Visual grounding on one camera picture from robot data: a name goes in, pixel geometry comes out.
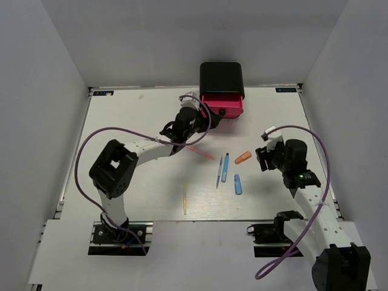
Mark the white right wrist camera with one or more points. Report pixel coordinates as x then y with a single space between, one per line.
272 136

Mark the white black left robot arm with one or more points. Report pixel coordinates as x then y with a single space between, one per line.
112 172

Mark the pink top drawer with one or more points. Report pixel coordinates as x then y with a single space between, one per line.
225 104

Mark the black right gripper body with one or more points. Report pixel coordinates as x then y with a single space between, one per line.
280 162

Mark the blue label left corner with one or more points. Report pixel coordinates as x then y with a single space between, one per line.
103 93

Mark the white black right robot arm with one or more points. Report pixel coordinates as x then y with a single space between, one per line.
337 262

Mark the light blue marker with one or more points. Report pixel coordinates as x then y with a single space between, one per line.
225 168

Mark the yellow pencil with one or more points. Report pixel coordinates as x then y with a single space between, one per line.
185 199

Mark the blue eraser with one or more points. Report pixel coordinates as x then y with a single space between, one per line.
238 185

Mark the black drawer cabinet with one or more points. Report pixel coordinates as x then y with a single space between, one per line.
221 77

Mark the red pen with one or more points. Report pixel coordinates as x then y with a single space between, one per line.
201 153

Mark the blue label corner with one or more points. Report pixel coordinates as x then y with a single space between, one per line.
286 90
103 93

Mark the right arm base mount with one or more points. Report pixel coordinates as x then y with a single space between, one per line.
269 240

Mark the slim blue grey pen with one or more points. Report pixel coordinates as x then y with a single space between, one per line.
219 172

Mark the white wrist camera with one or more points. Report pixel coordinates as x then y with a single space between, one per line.
272 136
190 100

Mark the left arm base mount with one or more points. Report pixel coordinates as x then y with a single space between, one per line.
104 243

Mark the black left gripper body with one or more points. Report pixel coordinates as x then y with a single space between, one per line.
200 125

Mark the blue label right corner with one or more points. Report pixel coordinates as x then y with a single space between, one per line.
286 90

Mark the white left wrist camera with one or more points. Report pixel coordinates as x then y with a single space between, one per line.
190 100

